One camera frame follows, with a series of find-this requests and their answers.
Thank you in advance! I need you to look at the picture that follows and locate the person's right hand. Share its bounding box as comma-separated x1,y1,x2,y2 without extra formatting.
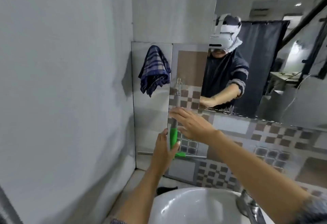
169,108,221,145

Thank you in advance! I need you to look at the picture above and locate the person's left hand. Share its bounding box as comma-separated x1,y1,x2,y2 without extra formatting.
150,129,181,175

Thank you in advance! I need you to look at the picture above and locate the green handled squeegee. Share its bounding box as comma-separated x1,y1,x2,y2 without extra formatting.
137,118,208,160

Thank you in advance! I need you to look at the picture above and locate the mirrored cabinet door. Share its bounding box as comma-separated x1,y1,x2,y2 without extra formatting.
164,43,209,181

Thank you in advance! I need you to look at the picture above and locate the person's left forearm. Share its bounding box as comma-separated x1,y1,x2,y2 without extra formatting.
112,164,169,224

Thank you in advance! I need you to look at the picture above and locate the person's right forearm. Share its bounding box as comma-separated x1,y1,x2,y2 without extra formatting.
207,129,323,224

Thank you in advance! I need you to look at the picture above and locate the white ceramic sink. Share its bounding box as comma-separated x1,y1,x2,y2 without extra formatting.
148,187,275,224

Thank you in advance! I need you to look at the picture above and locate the blue plaid cloth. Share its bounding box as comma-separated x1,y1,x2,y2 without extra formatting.
138,45,172,98

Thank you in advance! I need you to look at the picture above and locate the chrome faucet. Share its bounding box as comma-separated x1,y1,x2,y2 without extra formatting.
236,189,268,224

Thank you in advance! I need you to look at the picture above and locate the large wall mirror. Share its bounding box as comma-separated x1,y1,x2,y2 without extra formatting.
199,0,327,131

